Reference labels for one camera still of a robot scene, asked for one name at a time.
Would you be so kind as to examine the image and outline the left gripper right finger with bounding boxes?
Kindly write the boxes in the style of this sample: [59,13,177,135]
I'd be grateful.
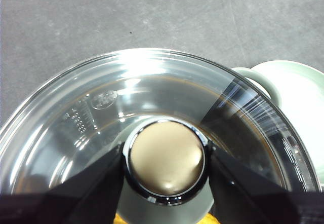
[208,145,324,224]

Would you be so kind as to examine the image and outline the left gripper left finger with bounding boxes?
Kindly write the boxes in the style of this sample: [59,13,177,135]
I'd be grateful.
[0,144,127,224]

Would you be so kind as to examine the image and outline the yellow corn cob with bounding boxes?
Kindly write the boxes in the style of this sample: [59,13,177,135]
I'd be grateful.
[113,212,217,224]

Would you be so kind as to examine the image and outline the glass lid with knob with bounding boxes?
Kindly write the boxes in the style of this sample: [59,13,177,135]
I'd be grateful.
[0,47,320,224]

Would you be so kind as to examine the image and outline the pale green round plate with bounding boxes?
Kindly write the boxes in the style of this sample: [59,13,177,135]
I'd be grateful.
[250,60,324,192]

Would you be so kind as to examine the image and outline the pale green electric steamer pot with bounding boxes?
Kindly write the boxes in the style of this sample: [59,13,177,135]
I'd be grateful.
[231,66,282,107]

